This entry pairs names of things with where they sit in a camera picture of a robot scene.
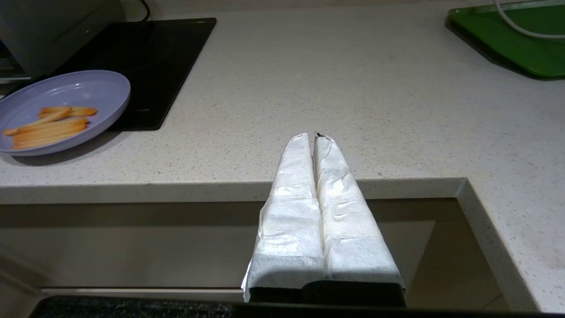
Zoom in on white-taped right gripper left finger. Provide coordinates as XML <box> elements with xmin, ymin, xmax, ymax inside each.
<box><xmin>241</xmin><ymin>132</ymin><xmax>327</xmax><ymax>303</ymax></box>

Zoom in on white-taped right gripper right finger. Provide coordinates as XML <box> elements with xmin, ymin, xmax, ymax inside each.
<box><xmin>313</xmin><ymin>132</ymin><xmax>406</xmax><ymax>293</ymax></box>

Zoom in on black induction cooktop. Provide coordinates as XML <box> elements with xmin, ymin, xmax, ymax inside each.
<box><xmin>53</xmin><ymin>18</ymin><xmax>217</xmax><ymax>132</ymax></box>

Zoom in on beige cabinet front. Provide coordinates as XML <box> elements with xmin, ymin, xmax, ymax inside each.
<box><xmin>0</xmin><ymin>199</ymin><xmax>508</xmax><ymax>310</ymax></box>

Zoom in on white charger cable with plug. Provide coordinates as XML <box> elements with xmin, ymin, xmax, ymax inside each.
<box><xmin>494</xmin><ymin>0</ymin><xmax>565</xmax><ymax>40</ymax></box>

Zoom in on purple plastic plate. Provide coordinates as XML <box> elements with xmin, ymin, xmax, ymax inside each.
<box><xmin>0</xmin><ymin>70</ymin><xmax>132</xmax><ymax>156</ymax></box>

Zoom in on green plastic tray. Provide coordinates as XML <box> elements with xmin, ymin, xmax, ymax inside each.
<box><xmin>446</xmin><ymin>0</ymin><xmax>565</xmax><ymax>80</ymax></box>

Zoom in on orange french fry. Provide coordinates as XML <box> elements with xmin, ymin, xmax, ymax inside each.
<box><xmin>39</xmin><ymin>110</ymin><xmax>95</xmax><ymax>118</ymax></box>
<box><xmin>11</xmin><ymin>135</ymin><xmax>67</xmax><ymax>150</ymax></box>
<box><xmin>42</xmin><ymin>106</ymin><xmax>98</xmax><ymax>117</ymax></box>
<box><xmin>13</xmin><ymin>117</ymin><xmax>88</xmax><ymax>137</ymax></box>
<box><xmin>4</xmin><ymin>107</ymin><xmax>72</xmax><ymax>136</ymax></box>
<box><xmin>12</xmin><ymin>123</ymin><xmax>87</xmax><ymax>143</ymax></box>
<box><xmin>11</xmin><ymin>128</ymin><xmax>84</xmax><ymax>147</ymax></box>

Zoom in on silver microwave oven body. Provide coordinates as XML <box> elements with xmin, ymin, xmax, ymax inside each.
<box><xmin>0</xmin><ymin>0</ymin><xmax>126</xmax><ymax>84</ymax></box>

